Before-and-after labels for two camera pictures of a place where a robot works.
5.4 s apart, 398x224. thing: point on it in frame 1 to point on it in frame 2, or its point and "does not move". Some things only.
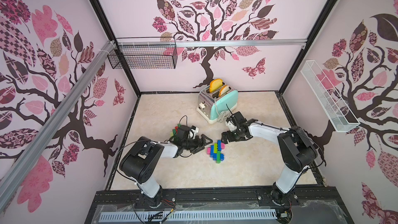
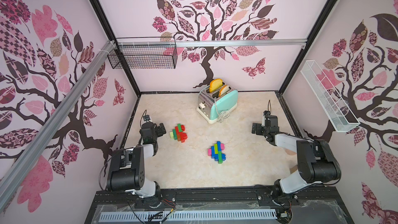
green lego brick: [218, 157] does not move
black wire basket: [145, 57] does not move
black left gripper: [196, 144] to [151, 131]
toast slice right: [223, 89] does not move
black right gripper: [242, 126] to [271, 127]
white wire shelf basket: [340, 116] does not move
